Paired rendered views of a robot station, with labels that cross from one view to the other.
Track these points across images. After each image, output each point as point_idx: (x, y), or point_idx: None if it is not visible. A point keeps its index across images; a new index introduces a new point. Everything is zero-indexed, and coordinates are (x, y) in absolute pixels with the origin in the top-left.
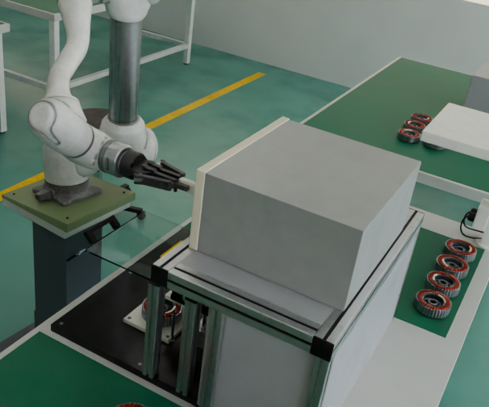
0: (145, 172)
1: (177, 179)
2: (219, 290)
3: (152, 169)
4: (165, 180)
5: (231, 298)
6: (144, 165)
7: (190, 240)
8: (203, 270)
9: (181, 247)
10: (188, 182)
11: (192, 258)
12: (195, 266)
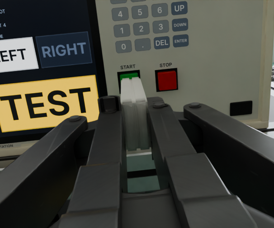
0: (252, 207)
1: (153, 106)
2: None
3: (196, 157)
4: (208, 112)
5: None
6: (222, 221)
7: (269, 109)
8: None
9: None
10: (141, 88)
11: None
12: None
